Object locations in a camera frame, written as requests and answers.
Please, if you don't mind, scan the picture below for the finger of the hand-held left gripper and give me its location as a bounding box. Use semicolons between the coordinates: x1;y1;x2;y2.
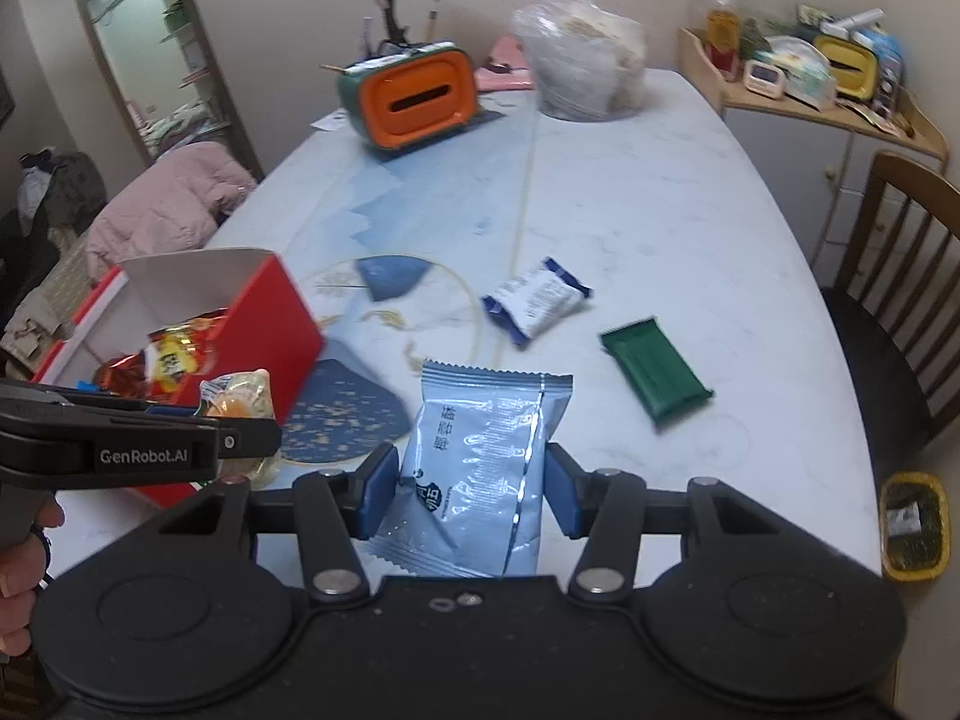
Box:
214;416;284;460
71;388;205;421

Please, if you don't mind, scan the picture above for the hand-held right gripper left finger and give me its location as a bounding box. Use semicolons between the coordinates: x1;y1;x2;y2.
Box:
154;442;400;605

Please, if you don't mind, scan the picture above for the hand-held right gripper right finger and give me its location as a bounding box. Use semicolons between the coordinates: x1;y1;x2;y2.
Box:
544;442;790;602

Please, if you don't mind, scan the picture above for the clear green pastry packet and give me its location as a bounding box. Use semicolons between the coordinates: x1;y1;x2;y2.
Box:
196;369;282;485

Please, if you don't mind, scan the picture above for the brown foil snack packet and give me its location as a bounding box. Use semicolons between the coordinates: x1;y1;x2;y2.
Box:
94;355;151;395

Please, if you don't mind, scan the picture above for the light blue snack packet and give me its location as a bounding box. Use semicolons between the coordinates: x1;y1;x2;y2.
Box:
371;360;575;578

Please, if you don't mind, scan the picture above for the red cardboard box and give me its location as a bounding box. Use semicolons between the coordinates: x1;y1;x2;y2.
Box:
30;246;325;507

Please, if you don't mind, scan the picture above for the person's left hand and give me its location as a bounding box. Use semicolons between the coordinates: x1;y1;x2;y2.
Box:
0;499;67;657

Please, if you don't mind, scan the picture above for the red gold snack bag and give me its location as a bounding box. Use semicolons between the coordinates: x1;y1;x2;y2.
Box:
142;313;230;397

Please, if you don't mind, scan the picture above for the dark green snack packet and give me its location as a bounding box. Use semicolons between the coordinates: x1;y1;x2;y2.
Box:
598;317;715;425

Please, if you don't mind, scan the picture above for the beige checked cloth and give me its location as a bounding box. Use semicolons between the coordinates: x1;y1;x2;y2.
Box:
0;240;98;380

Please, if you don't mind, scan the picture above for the navy white cookie packet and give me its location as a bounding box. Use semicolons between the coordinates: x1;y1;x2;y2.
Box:
481;256;593;348

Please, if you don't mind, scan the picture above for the pink padded jacket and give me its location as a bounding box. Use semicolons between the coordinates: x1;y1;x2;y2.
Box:
82;141;257;278

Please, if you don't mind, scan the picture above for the dark cloth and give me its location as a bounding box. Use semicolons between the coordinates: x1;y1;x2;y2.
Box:
15;151;106;241

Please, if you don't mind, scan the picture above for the yellow floor basket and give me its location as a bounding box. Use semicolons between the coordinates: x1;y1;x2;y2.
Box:
879;472;952;582

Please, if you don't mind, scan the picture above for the wooden chair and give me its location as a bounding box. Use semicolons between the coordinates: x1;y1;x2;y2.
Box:
821;151;960;451

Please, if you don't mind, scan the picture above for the wood-framed tall mirror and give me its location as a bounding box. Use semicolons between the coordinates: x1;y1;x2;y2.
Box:
67;0;263;181

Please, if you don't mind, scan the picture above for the orange green tissue box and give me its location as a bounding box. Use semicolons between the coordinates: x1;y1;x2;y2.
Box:
321;41;479;155

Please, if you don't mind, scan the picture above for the wooden side cabinet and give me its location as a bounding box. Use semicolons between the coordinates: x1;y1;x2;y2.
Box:
679;26;950;271

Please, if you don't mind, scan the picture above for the pink booklet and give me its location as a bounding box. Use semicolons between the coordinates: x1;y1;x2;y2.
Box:
474;36;533;91

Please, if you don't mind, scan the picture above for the clear plastic bag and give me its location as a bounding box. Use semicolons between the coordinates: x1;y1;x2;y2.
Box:
512;0;650;121

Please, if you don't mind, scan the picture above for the white kitchen timer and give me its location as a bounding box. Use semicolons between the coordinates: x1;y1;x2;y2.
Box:
742;58;787;97

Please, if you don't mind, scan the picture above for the white green tissue pack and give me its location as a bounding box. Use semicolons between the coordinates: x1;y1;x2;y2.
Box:
772;37;837;106

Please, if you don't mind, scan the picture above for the clear plastic bottle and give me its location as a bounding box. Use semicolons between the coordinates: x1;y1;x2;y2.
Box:
703;0;743;76

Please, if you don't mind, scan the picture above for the yellow tissue box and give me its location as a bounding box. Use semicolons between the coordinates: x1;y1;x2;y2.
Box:
814;34;878;98

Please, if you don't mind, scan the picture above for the blue printed carton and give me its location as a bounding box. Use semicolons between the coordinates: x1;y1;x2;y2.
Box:
870;26;906;110

